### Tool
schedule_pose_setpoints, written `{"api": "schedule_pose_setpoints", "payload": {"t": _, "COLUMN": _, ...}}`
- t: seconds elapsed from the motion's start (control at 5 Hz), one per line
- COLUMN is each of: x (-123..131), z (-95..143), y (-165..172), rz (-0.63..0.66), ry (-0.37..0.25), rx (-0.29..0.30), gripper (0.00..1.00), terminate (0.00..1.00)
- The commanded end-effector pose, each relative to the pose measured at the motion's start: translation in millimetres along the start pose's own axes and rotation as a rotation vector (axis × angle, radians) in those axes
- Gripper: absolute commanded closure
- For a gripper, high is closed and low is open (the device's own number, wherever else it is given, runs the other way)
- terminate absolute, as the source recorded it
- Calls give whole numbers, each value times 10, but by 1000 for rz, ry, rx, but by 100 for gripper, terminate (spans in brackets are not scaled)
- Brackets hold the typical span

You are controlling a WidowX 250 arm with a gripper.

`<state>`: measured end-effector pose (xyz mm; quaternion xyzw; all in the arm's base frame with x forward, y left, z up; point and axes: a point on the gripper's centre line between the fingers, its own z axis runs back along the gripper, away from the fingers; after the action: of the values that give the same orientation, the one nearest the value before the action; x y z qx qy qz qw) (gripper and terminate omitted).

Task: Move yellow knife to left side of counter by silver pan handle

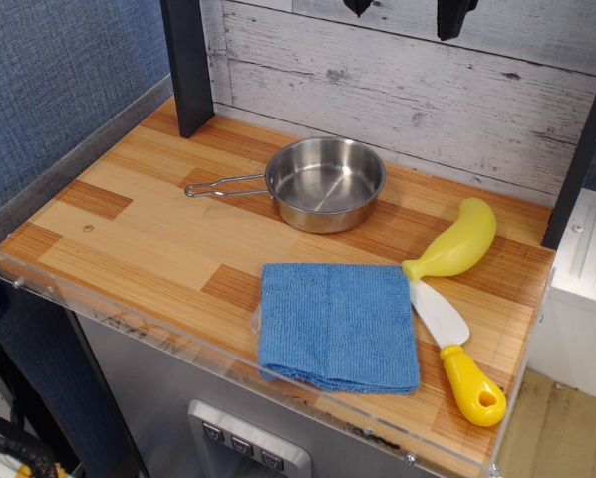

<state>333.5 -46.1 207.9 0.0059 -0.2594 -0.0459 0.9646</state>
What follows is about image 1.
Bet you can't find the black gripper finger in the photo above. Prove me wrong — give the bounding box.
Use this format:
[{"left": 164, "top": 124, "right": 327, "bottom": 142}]
[
  {"left": 437, "top": 0, "right": 478, "bottom": 41},
  {"left": 344, "top": 0, "right": 382, "bottom": 17}
]

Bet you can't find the white knife yellow handle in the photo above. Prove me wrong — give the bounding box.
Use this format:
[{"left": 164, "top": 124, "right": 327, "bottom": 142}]
[{"left": 410, "top": 280, "right": 507, "bottom": 427}]

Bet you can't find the stainless steel pot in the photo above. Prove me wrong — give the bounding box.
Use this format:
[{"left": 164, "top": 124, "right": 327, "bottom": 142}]
[{"left": 184, "top": 136, "right": 387, "bottom": 234}]

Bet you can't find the yellow plastic banana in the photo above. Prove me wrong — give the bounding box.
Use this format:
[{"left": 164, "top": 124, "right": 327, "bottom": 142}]
[{"left": 402, "top": 198, "right": 497, "bottom": 281}]

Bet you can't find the blue folded cloth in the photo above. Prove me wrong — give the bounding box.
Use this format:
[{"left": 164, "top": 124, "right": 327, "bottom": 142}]
[{"left": 258, "top": 263, "right": 421, "bottom": 394}]

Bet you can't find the white appliance at right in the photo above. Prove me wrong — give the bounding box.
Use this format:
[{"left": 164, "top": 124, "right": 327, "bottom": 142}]
[{"left": 527, "top": 189, "right": 596, "bottom": 397}]

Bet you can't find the clear acrylic edge guard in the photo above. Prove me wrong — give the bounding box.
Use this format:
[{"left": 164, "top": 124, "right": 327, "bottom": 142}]
[{"left": 0, "top": 242, "right": 558, "bottom": 478}]

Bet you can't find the silver button panel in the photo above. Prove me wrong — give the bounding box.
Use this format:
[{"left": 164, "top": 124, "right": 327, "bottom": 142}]
[{"left": 187, "top": 399, "right": 312, "bottom": 477}]

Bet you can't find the yellow black object bottom left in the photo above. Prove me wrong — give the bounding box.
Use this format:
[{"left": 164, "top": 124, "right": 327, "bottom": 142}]
[{"left": 0, "top": 419, "right": 71, "bottom": 477}]

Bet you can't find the black left post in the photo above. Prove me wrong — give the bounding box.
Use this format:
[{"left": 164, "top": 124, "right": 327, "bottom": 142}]
[{"left": 160, "top": 0, "right": 214, "bottom": 138}]

